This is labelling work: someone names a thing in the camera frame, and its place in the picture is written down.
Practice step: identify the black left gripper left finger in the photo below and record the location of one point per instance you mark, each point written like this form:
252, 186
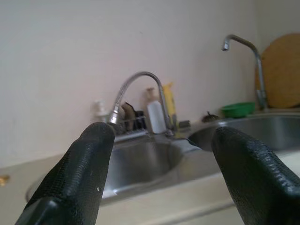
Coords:
77, 175

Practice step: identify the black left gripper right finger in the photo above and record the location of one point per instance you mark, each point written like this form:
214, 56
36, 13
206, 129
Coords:
257, 182

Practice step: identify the round steel sink basin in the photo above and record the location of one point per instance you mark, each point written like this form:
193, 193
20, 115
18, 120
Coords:
257, 129

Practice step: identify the large steel sink basin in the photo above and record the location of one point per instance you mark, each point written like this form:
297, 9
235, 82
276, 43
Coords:
145, 164

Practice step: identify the white soap dispenser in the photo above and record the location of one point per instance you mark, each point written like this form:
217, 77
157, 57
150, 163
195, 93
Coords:
100, 110

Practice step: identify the flexible steel faucet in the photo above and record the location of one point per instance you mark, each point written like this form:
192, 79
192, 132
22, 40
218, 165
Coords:
114, 116

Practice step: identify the brass knob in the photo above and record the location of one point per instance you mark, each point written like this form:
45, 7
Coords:
4, 180

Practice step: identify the green plastic bowl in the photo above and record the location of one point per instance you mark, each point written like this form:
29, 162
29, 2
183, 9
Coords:
237, 110

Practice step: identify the dark scrubber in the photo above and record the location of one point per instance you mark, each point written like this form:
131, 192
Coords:
209, 117

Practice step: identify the grey sponge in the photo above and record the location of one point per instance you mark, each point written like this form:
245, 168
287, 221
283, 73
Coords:
184, 123

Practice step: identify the white plastic pump bottle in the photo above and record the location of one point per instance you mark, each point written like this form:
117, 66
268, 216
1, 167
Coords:
155, 117

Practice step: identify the round wooden cutting board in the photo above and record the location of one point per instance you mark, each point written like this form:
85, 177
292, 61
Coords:
281, 75

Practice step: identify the angular steel faucet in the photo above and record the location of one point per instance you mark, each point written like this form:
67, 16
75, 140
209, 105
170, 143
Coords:
259, 70

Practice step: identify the yellow bottle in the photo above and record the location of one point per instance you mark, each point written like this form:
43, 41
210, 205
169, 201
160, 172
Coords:
171, 100

